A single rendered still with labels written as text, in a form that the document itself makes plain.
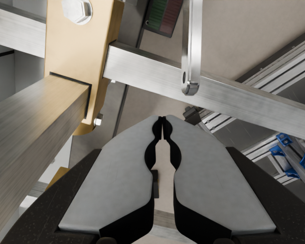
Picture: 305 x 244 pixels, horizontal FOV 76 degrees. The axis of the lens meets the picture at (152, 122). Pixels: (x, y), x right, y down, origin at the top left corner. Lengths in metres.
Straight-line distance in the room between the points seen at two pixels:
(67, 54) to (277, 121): 0.21
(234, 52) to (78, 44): 0.97
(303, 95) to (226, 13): 0.49
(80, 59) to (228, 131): 0.89
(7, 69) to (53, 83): 0.32
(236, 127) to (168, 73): 0.84
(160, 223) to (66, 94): 0.27
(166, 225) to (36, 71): 0.39
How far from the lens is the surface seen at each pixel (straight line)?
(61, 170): 0.35
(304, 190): 1.46
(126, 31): 0.33
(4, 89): 0.51
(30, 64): 0.49
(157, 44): 1.03
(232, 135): 1.03
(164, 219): 0.37
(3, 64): 0.49
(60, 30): 0.19
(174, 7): 0.32
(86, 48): 0.18
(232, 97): 0.21
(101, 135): 0.40
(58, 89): 0.17
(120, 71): 0.19
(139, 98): 1.11
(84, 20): 0.18
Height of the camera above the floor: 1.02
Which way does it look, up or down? 61 degrees down
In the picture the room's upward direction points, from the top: 176 degrees counter-clockwise
